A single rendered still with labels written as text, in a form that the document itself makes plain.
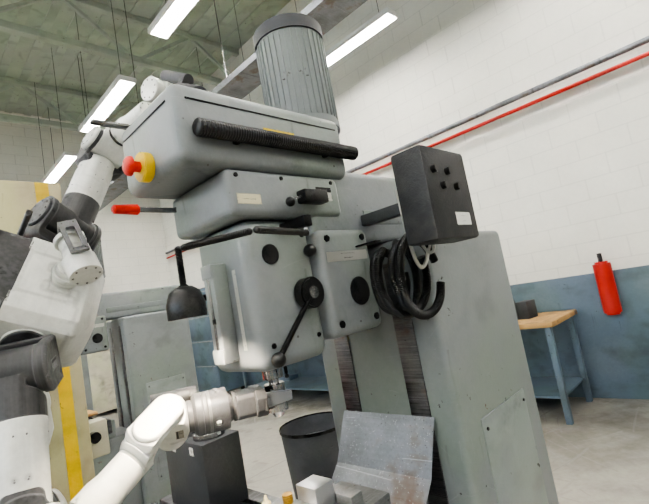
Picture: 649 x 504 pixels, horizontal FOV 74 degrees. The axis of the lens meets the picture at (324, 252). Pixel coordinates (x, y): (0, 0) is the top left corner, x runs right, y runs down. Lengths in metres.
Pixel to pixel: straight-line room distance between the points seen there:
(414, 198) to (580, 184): 4.06
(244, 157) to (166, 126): 0.16
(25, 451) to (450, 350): 0.91
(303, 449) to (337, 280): 2.01
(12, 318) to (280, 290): 0.52
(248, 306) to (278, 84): 0.62
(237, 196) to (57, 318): 0.45
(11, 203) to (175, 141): 1.88
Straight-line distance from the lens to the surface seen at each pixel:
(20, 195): 2.70
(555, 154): 5.05
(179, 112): 0.89
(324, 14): 3.80
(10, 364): 0.96
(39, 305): 1.06
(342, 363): 1.38
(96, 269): 1.02
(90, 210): 1.30
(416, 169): 0.96
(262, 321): 0.90
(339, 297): 1.02
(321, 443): 2.91
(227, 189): 0.89
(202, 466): 1.32
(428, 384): 1.21
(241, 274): 0.91
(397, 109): 6.02
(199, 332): 8.63
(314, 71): 1.26
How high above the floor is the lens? 1.44
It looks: 6 degrees up
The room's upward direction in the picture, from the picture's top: 10 degrees counter-clockwise
